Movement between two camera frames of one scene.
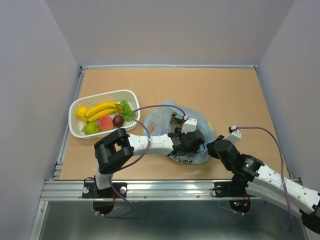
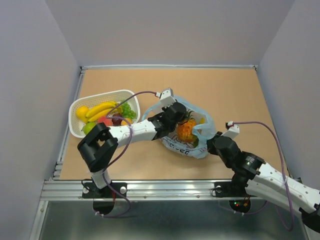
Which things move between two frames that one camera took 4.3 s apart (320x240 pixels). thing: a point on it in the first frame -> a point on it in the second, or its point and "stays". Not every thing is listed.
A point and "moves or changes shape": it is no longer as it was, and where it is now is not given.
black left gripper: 178,131 -> 164,109
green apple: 91,128 stays
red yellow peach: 105,123 stays
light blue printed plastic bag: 159,122 moves or changes shape
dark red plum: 118,121 stays
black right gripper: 210,149 stays
